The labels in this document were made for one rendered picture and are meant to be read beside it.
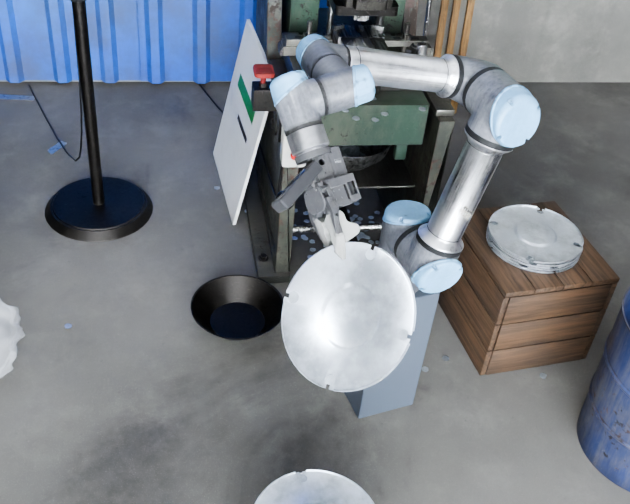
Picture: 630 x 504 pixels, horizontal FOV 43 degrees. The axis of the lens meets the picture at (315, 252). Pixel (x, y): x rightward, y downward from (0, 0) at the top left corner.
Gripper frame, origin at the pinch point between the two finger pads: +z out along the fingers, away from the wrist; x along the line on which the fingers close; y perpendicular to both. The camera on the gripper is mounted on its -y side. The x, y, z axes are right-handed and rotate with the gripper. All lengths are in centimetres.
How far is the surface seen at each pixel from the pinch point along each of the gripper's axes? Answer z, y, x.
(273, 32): -77, 64, 106
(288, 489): 47, -10, 39
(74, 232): -35, -10, 156
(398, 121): -32, 78, 73
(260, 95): -50, 36, 77
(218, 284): -1, 20, 118
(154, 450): 36, -24, 88
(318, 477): 48, -2, 39
